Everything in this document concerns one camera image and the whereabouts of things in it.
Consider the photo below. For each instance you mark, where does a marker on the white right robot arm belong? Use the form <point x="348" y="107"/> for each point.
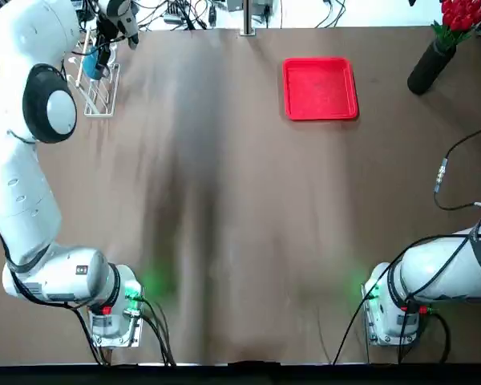
<point x="445" y="272"/>

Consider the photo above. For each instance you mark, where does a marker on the aluminium camera post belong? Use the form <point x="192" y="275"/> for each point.
<point x="247" y="20"/>

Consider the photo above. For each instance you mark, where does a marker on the grey adapter box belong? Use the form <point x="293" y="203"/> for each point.
<point x="260" y="6"/>

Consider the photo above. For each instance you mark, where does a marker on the red tulip bouquet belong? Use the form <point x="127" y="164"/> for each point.
<point x="461" y="16"/>

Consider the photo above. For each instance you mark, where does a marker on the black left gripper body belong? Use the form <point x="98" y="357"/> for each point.
<point x="118" y="28"/>

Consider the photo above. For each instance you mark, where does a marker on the grey power strip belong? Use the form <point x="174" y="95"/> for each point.
<point x="174" y="18"/>

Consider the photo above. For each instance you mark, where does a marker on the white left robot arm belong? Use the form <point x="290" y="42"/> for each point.
<point x="24" y="200"/>

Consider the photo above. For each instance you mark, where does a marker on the blue cup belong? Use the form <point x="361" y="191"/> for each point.
<point x="91" y="69"/>

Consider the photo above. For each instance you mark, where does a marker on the dark grey box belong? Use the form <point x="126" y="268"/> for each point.
<point x="234" y="5"/>

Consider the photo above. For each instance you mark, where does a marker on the red plastic tray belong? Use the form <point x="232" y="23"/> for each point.
<point x="320" y="88"/>

